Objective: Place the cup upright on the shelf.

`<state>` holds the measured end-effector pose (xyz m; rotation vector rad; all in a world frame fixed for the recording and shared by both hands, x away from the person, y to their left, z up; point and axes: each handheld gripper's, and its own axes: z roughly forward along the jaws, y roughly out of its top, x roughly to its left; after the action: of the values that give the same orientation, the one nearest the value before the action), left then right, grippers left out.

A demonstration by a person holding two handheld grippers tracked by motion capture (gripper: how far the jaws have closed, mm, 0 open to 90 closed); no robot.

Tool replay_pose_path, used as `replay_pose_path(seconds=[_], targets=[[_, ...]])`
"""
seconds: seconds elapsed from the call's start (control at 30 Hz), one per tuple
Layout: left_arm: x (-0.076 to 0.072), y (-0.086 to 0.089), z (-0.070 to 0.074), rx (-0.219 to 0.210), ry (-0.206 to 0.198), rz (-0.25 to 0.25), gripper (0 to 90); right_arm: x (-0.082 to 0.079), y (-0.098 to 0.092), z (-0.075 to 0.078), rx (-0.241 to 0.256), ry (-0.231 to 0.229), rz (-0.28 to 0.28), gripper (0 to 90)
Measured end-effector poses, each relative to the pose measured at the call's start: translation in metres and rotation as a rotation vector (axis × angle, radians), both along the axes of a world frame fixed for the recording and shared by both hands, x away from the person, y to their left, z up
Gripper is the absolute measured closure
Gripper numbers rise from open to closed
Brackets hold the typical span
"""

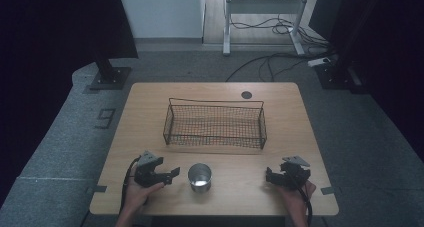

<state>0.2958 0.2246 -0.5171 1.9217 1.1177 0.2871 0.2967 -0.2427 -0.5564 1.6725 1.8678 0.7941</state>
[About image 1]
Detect black wire mesh basket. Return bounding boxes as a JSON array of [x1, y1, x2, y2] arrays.
[[162, 97, 268, 151]]

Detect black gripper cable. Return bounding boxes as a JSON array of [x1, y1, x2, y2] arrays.
[[289, 171, 314, 227], [119, 156, 142, 216]]

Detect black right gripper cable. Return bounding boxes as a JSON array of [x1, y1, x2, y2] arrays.
[[289, 171, 314, 227]]

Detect dark floor tape mark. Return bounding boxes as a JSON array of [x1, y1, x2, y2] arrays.
[[94, 108, 117, 130]]

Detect white metal desk frame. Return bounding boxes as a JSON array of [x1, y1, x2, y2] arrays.
[[222, 0, 307, 57]]

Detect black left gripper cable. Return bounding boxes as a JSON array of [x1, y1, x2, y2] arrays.
[[119, 156, 142, 216]]

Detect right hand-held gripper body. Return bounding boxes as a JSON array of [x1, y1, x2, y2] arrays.
[[280, 155, 311, 190]]

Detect white power strip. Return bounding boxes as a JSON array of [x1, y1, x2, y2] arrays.
[[306, 56, 332, 68]]

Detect person's left hand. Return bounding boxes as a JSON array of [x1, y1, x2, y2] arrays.
[[123, 172, 166, 215]]

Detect black stand with base plate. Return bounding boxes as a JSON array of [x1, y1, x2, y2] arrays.
[[314, 36, 368, 95], [89, 50, 133, 91]]

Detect black curtain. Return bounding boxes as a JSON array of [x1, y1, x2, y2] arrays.
[[0, 0, 140, 208], [307, 0, 424, 155]]

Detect person's right hand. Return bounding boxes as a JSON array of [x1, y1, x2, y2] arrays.
[[277, 181, 317, 218]]

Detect black floor cables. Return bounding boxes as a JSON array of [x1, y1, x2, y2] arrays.
[[225, 0, 338, 83]]

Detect silver metal cup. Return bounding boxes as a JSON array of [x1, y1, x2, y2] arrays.
[[187, 162, 213, 194]]

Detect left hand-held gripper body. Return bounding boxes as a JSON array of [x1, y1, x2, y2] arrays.
[[134, 150, 166, 188]]

